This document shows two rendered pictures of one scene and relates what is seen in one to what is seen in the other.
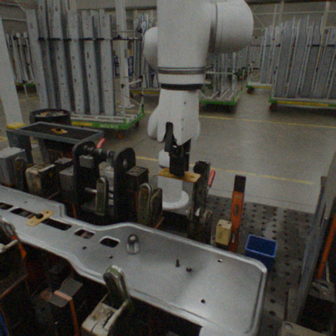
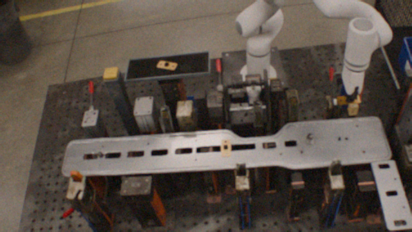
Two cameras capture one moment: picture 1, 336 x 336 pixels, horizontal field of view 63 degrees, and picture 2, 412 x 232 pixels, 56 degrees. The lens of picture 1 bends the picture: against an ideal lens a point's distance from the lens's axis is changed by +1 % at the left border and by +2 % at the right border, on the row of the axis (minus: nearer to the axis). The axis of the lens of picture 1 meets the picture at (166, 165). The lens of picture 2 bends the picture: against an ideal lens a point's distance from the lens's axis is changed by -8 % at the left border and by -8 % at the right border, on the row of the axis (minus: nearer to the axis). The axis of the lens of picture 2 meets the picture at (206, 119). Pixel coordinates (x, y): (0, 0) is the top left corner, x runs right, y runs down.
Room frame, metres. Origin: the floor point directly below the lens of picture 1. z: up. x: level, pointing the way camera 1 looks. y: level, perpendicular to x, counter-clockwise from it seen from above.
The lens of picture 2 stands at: (-0.18, 0.72, 2.37)
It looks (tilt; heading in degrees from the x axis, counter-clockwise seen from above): 51 degrees down; 343
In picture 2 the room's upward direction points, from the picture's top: 11 degrees counter-clockwise
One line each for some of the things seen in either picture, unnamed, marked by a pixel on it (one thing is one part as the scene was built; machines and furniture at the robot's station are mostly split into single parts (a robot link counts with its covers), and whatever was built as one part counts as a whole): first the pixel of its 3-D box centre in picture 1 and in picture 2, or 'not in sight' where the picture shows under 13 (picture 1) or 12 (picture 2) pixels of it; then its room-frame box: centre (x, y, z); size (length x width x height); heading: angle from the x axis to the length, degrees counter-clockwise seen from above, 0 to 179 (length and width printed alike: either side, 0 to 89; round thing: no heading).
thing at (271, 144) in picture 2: (91, 274); (270, 165); (0.64, 0.23, 0.84); 0.12 x 0.05 x 0.29; 155
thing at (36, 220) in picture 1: (39, 216); (225, 147); (0.72, 0.39, 1.01); 0.08 x 0.04 x 0.01; 155
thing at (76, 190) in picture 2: not in sight; (92, 207); (0.80, 1.00, 0.88); 0.15 x 0.11 x 0.36; 155
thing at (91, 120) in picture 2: not in sight; (102, 141); (1.12, 0.86, 0.88); 0.11 x 0.10 x 0.36; 155
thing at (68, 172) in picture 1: (80, 213); (219, 126); (0.91, 0.34, 0.89); 0.13 x 0.11 x 0.38; 155
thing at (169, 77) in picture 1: (182, 76); (356, 59); (0.51, -0.03, 1.44); 0.09 x 0.08 x 0.03; 154
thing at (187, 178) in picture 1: (178, 172); (348, 98); (0.51, -0.03, 1.25); 0.08 x 0.04 x 0.01; 64
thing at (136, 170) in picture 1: (138, 223); (275, 116); (0.81, 0.10, 0.91); 0.07 x 0.05 x 0.42; 155
